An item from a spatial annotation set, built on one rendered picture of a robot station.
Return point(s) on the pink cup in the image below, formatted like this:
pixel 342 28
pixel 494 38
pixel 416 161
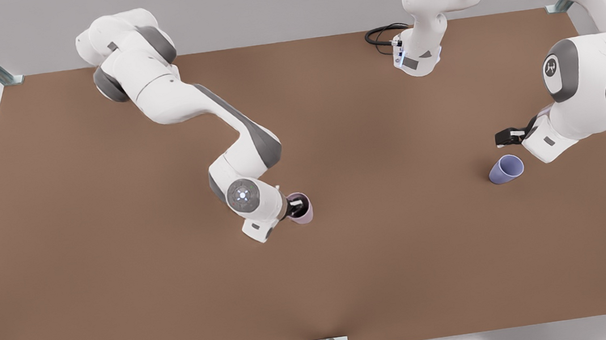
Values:
pixel 306 215

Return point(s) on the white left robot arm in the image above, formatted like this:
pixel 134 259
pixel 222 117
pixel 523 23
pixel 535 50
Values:
pixel 593 63

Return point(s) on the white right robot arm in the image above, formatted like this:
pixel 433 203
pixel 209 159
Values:
pixel 169 94

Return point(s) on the purple cup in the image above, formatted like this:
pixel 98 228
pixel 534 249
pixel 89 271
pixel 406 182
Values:
pixel 504 170

